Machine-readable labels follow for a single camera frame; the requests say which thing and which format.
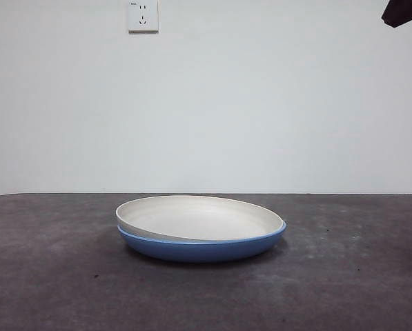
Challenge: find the blue round plate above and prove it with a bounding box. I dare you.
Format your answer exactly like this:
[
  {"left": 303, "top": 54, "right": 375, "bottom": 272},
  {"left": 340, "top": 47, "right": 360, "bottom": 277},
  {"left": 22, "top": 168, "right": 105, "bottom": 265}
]
[{"left": 117, "top": 222, "right": 288, "bottom": 265}]

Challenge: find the white wall socket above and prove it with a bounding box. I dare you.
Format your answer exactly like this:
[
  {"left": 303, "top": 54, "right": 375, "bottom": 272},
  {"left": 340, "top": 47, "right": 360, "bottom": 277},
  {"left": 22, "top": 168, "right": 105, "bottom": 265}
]
[{"left": 128, "top": 0, "right": 159, "bottom": 34}]

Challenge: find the white round plate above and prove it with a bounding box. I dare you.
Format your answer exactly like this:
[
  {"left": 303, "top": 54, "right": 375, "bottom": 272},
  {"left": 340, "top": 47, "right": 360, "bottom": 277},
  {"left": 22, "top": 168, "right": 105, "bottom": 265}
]
[{"left": 115, "top": 194, "right": 285, "bottom": 242}]

